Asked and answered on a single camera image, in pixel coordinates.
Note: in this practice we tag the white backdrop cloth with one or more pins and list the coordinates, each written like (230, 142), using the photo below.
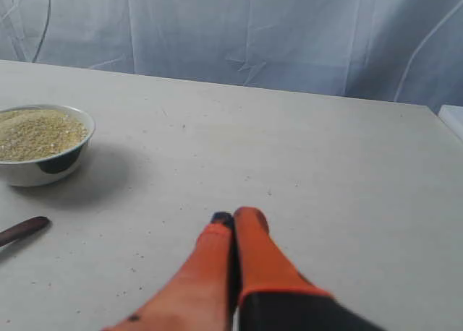
(405, 51)

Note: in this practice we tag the white bowl with blue pattern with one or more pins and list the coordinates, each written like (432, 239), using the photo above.
(54, 168)

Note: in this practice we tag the brown wooden spoon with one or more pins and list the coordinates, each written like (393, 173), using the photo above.
(23, 229)

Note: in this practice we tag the yellow grains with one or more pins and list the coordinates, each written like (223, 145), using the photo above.
(31, 134)

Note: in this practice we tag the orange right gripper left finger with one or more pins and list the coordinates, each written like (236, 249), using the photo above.
(198, 296)

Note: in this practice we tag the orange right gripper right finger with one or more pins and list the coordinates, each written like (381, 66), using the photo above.
(274, 294)

